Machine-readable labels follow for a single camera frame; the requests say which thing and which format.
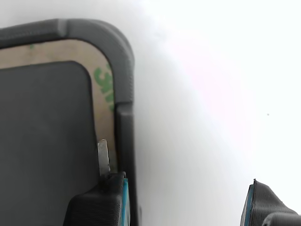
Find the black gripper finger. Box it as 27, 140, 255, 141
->
63, 138, 130, 226
239, 178, 301, 226

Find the beige rectangular adhesive frame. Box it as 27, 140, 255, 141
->
0, 39, 118, 175

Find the grey plastic frame holder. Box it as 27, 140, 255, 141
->
0, 18, 143, 226

